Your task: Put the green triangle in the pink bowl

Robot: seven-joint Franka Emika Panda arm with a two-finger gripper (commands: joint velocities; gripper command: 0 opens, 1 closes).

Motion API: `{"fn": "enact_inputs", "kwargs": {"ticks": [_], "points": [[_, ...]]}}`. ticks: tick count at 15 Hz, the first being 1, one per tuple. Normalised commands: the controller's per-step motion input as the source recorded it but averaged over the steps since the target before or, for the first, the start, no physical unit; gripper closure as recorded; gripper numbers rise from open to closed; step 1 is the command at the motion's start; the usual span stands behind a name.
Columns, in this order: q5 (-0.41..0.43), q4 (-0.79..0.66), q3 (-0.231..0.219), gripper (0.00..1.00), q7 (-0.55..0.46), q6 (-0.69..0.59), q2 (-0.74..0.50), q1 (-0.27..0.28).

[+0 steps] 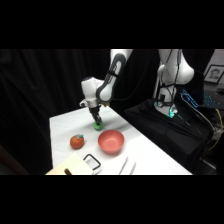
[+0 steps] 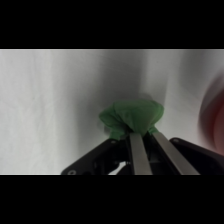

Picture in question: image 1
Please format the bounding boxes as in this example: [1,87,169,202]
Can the black curtain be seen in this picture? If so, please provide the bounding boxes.
[0,49,161,176]

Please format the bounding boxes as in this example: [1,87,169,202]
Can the yellow cable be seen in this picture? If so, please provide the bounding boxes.
[208,108,224,152]

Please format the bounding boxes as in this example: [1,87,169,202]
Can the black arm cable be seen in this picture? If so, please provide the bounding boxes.
[113,49,174,103]

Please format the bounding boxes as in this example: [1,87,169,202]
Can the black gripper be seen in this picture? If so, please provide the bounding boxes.
[88,105,103,126]

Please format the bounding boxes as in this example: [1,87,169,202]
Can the green triangle block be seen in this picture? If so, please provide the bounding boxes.
[92,121,106,131]

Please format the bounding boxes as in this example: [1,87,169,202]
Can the small green light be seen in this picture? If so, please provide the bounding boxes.
[166,108,177,119]

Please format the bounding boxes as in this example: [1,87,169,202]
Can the light wooden board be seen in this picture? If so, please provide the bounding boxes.
[45,152,95,176]

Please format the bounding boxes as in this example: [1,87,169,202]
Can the pink bowl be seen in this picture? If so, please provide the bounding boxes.
[97,129,126,156]

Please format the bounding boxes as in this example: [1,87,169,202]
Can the framed portrait picture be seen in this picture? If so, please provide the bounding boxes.
[203,64,224,85]

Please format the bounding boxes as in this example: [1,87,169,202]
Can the blue lit device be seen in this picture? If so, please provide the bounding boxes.
[181,90,200,109]

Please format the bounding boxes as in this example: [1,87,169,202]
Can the orange toy fruit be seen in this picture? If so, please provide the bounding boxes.
[69,134,85,150]

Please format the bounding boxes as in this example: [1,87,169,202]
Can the black covered robot stand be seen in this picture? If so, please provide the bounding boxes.
[123,98,217,176]

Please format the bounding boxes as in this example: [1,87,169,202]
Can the backlit keyboard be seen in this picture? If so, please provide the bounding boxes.
[203,93,224,110]

